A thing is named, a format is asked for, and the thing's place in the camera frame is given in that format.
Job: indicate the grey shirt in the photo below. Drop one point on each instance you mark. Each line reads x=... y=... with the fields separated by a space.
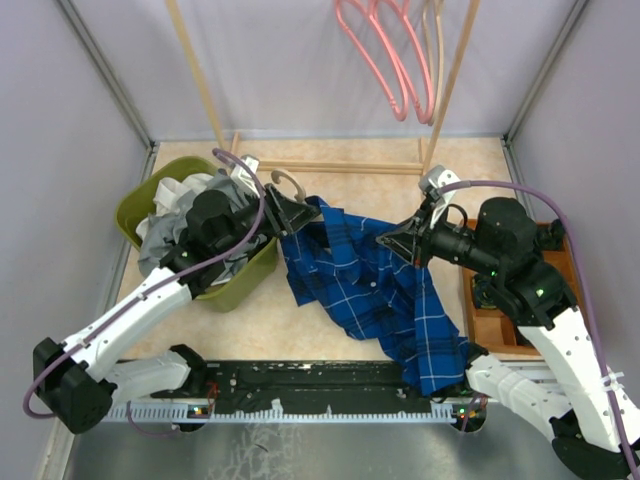
x=159 y=241

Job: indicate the dark rolled cloth in tray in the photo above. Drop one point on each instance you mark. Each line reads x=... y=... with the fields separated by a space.
x=550 y=236

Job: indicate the pink plastic hanger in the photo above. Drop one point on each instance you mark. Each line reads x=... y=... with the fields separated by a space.
x=411 y=65

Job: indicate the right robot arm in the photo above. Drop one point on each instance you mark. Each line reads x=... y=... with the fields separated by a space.
x=592 y=425

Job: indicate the wooden clothes rack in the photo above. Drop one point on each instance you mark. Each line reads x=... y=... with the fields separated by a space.
x=425 y=151

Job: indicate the olive green plastic basket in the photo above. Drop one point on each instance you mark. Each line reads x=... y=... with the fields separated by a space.
x=138 y=204

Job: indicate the white shirt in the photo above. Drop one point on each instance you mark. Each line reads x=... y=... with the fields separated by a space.
x=170 y=199

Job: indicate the wooden hanger with blue shirt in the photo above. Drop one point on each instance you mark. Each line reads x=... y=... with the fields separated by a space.
x=278 y=175

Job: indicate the wooden compartment tray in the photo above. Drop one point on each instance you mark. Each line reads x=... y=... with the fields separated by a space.
x=494 y=331

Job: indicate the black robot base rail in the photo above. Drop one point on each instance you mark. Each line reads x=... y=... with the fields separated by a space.
x=261 y=392

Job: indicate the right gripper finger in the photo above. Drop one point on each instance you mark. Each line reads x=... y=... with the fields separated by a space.
x=403 y=244
x=412 y=225

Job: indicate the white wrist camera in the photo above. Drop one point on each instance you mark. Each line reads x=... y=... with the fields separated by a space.
x=432 y=186
x=242 y=176

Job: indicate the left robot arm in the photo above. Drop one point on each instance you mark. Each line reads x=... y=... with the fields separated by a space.
x=81 y=378

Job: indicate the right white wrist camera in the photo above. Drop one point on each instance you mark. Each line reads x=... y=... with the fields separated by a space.
x=432 y=186

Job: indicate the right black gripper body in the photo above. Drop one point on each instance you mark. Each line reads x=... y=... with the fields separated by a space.
x=433 y=242

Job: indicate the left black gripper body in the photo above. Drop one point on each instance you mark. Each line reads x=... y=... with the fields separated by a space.
x=277 y=221

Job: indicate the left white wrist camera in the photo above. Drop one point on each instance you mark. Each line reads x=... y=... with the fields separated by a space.
x=242 y=176

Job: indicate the blue plaid shirt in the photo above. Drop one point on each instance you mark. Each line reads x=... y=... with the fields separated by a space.
x=371 y=293

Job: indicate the light wooden hanger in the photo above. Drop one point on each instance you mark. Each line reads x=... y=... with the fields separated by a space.
x=431 y=21

